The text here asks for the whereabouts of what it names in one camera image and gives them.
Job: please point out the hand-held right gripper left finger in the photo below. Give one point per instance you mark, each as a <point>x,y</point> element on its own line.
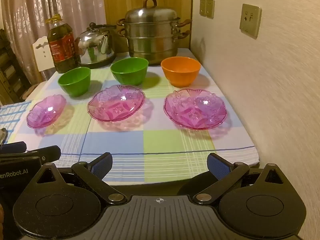
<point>102,166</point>

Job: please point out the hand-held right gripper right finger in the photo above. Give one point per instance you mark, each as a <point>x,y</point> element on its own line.
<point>217,166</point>

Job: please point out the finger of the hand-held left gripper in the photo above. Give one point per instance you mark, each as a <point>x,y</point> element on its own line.
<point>12,147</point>
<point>48,155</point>

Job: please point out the pink transparent plate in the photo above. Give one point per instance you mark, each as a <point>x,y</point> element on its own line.
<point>195,110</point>
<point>46,112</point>
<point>116,105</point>

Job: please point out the small green bowl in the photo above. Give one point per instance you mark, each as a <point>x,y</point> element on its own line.
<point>75,85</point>

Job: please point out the large green bowl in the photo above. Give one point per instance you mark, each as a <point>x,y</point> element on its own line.
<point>130,75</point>

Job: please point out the orange bowl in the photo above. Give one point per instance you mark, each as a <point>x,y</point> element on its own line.
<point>181,76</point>

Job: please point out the small silver metal object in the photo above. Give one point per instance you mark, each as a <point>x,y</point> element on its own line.
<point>3,135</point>

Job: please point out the blue white checked towel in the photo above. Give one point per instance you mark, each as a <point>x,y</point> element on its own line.
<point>15,112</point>

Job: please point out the checked pastel tablecloth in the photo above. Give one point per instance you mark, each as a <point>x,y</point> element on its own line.
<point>162,142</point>

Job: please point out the dark shelf rack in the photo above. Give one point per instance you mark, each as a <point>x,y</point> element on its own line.
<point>10,75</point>

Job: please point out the white chair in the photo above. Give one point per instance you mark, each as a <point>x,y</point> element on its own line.
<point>42,55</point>

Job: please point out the cooking oil bottle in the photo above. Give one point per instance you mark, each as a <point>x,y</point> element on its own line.
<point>62,50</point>

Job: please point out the stainless steel kettle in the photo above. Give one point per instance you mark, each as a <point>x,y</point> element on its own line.
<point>95,47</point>

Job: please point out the stainless steel steamer pot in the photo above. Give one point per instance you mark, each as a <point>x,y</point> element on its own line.
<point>150,37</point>

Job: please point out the pink sheer curtain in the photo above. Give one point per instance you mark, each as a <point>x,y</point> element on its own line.
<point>50,2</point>

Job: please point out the beige wall socket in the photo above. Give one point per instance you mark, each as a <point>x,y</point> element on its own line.
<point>250,20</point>

